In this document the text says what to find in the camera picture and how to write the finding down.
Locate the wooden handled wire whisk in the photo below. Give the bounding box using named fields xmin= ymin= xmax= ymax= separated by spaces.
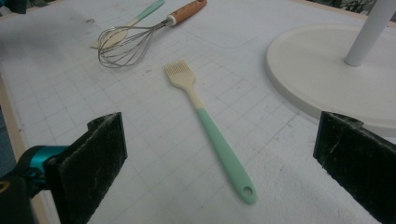
xmin=97 ymin=0 xmax=208 ymax=68

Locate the white rack stand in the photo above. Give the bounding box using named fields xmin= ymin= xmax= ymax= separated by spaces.
xmin=264 ymin=0 xmax=396 ymax=138

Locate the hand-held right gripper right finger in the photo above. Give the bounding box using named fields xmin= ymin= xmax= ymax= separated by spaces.
xmin=313 ymin=111 xmax=396 ymax=224

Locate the mint handled cream spatula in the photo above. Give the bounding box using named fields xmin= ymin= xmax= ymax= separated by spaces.
xmin=90 ymin=0 xmax=165 ymax=49

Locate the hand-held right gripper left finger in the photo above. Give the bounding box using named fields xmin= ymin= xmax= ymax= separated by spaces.
xmin=46 ymin=111 xmax=129 ymax=224

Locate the white grid mat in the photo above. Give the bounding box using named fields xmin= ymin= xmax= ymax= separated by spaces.
xmin=0 ymin=0 xmax=396 ymax=224

